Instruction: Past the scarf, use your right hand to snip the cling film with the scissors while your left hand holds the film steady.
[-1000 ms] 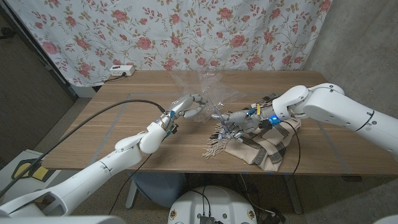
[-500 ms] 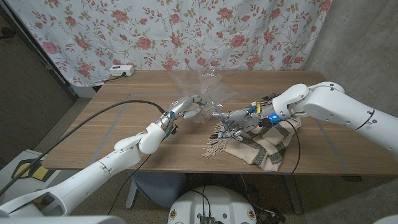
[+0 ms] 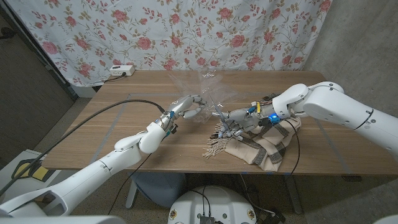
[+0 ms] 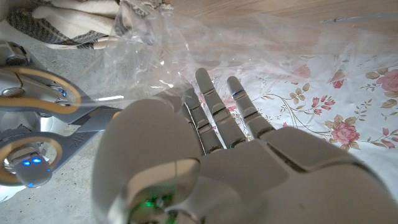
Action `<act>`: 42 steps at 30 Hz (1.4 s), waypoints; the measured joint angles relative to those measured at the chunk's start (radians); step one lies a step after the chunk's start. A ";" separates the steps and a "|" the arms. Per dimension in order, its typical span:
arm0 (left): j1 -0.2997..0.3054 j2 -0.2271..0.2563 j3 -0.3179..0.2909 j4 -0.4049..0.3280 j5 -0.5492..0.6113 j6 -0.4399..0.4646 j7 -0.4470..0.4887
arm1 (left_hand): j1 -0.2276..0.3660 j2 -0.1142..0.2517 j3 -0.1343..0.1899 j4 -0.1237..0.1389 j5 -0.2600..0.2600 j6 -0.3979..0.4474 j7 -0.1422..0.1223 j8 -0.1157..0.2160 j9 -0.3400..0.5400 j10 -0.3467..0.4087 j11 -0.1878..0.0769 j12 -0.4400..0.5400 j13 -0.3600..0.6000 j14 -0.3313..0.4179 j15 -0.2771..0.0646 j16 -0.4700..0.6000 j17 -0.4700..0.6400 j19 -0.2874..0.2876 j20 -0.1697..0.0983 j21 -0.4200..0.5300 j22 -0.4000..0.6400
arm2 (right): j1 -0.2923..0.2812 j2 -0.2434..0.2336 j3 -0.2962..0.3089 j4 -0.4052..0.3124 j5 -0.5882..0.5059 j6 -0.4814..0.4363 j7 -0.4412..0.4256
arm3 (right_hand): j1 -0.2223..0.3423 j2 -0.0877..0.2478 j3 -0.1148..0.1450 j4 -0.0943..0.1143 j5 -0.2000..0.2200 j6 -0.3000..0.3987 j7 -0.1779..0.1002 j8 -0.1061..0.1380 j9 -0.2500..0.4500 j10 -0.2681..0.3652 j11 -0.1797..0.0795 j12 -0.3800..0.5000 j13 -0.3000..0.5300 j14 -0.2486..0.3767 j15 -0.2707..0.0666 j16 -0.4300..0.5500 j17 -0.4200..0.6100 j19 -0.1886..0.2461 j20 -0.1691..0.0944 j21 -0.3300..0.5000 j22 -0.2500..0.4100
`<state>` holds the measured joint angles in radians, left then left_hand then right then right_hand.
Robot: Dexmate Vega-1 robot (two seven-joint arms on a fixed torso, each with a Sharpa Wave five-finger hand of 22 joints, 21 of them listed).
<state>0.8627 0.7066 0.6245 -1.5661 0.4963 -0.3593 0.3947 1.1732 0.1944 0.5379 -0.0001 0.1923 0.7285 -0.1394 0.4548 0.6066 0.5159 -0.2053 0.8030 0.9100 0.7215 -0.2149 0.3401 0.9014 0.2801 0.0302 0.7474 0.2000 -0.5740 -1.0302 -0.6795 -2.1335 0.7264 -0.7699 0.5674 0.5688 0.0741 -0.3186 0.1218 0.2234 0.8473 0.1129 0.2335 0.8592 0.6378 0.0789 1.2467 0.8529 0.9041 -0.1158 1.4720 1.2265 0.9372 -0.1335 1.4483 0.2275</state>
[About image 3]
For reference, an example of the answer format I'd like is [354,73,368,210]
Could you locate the clear plastic bag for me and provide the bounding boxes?
[167,70,249,124]

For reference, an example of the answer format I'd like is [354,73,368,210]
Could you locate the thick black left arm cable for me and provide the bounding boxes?
[0,98,167,197]

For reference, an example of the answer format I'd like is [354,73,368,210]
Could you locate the white floor panel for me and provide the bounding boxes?
[0,149,91,215]

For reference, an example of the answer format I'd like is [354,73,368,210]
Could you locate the yellow grey handled scissors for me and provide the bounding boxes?
[208,94,233,138]

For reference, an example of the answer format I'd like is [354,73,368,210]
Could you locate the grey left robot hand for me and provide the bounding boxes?
[155,94,208,135]

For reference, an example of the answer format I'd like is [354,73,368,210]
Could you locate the yellow black floor object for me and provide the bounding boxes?
[11,157,57,183]

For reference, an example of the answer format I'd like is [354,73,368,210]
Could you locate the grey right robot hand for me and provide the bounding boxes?
[211,106,272,141]

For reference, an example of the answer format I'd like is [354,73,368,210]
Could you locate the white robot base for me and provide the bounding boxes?
[167,185,258,224]

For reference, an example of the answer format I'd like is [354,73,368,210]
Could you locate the beige plaid fringed scarf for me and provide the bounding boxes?
[201,92,302,172]

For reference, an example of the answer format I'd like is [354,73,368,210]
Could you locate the black power strip cord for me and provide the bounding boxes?
[104,73,127,83]

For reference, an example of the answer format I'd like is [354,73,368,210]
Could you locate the floral print backdrop curtain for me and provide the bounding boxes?
[6,0,333,88]

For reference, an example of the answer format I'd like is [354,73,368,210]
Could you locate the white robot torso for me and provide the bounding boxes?
[0,215,127,224]

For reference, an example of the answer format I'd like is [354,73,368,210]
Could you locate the grey chair under table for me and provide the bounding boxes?
[126,172,187,208]

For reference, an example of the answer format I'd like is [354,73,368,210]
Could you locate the black power adapter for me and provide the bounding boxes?
[263,208,286,224]

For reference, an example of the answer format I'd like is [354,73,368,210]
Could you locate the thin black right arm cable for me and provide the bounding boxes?
[283,119,302,175]

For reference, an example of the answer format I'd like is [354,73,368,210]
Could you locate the black backdrop frame pole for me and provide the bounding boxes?
[0,0,78,101]

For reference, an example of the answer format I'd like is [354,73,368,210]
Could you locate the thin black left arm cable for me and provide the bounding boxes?
[106,152,153,216]

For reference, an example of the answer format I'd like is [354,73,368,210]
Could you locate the white power strip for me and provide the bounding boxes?
[108,64,136,77]

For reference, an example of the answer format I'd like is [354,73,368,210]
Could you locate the grey metal table leg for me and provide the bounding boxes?
[282,174,304,215]

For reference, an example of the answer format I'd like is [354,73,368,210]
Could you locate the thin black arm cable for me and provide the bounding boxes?
[106,152,153,216]
[283,119,302,175]

